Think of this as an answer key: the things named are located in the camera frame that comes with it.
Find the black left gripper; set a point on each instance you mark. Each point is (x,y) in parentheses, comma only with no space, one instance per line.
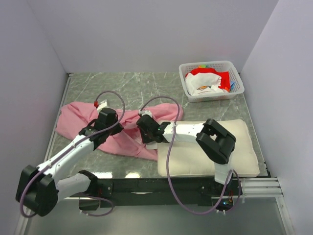
(118,128)

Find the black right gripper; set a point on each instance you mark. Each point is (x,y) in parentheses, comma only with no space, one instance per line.
(145,140)

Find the pink pillowcase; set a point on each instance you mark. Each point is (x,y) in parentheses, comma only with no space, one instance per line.
(77,115)

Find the cream pillow with bear print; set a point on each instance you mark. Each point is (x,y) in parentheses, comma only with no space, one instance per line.
(188,159)

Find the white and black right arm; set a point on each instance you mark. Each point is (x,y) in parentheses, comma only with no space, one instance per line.
(215,141)

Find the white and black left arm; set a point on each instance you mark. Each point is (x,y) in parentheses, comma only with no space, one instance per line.
(41,187)

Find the white and red printed cloth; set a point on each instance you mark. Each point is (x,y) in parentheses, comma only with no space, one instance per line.
(205,80)

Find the white plastic mesh basket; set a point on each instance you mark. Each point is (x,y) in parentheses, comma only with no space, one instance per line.
(220,66)

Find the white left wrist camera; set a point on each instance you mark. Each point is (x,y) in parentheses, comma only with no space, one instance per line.
(100,105)

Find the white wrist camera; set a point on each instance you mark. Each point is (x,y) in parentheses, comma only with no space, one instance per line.
(145,112)
(100,105)

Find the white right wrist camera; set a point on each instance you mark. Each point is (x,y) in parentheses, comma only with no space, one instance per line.
(145,112)

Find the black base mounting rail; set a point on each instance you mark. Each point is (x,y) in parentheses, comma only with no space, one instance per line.
(197,195)

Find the aluminium extrusion rail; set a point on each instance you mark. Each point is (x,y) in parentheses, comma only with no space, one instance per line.
(261,188)

